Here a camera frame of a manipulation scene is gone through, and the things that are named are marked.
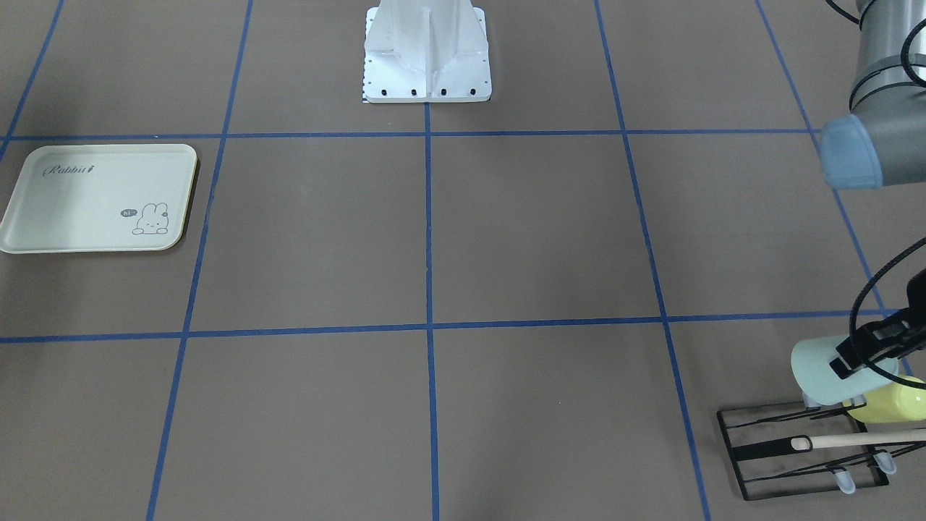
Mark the green plastic cup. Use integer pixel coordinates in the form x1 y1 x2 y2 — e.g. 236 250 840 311
790 336 892 407

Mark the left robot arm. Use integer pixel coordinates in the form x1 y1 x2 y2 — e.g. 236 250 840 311
820 1 925 389

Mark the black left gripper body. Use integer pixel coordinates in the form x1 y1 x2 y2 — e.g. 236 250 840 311
861 270 925 357

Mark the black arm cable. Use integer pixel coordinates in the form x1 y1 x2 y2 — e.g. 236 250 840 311
825 0 926 391

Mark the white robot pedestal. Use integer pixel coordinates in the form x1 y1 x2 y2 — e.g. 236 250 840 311
362 1 493 103

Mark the cream rabbit tray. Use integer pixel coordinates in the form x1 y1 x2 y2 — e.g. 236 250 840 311
1 144 198 254

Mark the yellow plastic cup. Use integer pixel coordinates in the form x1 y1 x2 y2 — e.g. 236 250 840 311
848 382 925 423

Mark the black wire cup rack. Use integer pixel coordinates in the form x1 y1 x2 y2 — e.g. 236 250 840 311
715 398 924 501

